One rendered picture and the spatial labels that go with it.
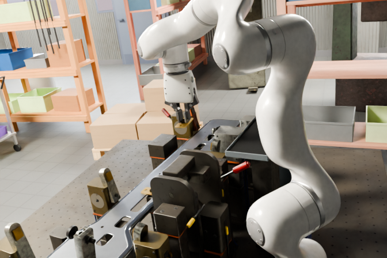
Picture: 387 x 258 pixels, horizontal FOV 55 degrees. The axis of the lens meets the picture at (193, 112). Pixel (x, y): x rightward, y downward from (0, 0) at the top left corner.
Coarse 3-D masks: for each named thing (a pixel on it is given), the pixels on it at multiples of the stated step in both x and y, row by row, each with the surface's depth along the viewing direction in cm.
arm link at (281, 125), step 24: (264, 24) 73; (288, 24) 74; (288, 48) 74; (312, 48) 77; (288, 72) 78; (264, 96) 79; (288, 96) 76; (264, 120) 78; (288, 120) 76; (264, 144) 81; (288, 144) 78; (288, 168) 82; (312, 168) 81; (312, 192) 83; (336, 192) 84
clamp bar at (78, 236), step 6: (72, 228) 78; (84, 228) 78; (90, 228) 78; (66, 234) 78; (72, 234) 78; (78, 234) 78; (84, 234) 76; (90, 234) 78; (78, 240) 76; (84, 240) 76; (90, 240) 77; (78, 246) 77; (84, 246) 77; (90, 246) 79; (78, 252) 78; (84, 252) 77; (90, 252) 79
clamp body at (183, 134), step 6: (174, 114) 187; (174, 120) 185; (174, 126) 186; (192, 126) 183; (174, 132) 187; (180, 132) 186; (186, 132) 184; (192, 132) 183; (180, 138) 187; (186, 138) 185; (180, 144) 189
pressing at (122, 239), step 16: (208, 128) 180; (192, 144) 165; (208, 144) 163; (128, 192) 133; (112, 208) 123; (128, 208) 122; (144, 208) 121; (96, 224) 116; (112, 224) 115; (128, 224) 114; (96, 240) 109; (112, 240) 108; (128, 240) 106; (48, 256) 105; (64, 256) 104; (96, 256) 102; (112, 256) 101; (128, 256) 102
